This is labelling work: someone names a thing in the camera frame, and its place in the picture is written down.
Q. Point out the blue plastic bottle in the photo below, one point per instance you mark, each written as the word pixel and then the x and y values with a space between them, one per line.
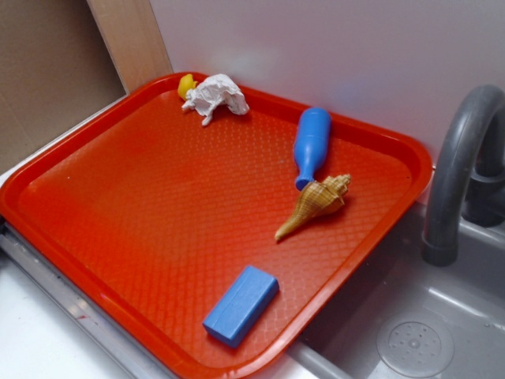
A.
pixel 311 144

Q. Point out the red plastic tray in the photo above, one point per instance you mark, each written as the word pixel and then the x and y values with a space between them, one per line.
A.
pixel 154 216

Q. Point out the brown spiral seashell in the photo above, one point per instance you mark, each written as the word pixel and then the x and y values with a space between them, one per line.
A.
pixel 315 200

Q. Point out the crumpled white paper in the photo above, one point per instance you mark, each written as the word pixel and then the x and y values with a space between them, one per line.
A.
pixel 213 92

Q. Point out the blue rectangular block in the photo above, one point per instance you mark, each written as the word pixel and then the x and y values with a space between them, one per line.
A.
pixel 235 314

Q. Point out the yellow plastic toy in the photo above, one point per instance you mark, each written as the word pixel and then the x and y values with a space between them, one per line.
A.
pixel 185 84

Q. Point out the grey plastic sink basin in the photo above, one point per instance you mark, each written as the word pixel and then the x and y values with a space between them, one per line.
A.
pixel 400 317

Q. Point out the wooden board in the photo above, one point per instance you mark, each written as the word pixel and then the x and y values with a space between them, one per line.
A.
pixel 133 39

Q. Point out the grey plastic faucet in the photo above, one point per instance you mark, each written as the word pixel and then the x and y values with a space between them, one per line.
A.
pixel 468 183

